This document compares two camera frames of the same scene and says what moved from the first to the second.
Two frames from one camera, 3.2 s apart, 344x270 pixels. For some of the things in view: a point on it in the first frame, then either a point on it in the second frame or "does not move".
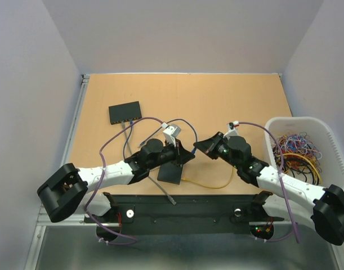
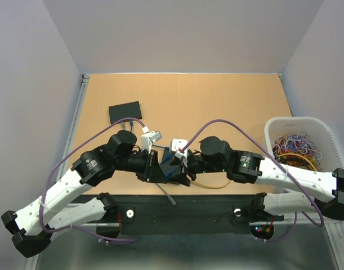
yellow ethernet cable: [184, 179] does not move
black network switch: [124, 112] does not move
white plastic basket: [311, 152] does not move
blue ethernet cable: [196, 142] → [173, 173]
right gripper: [208, 145] → [182, 178]
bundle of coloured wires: [301, 157] does not move
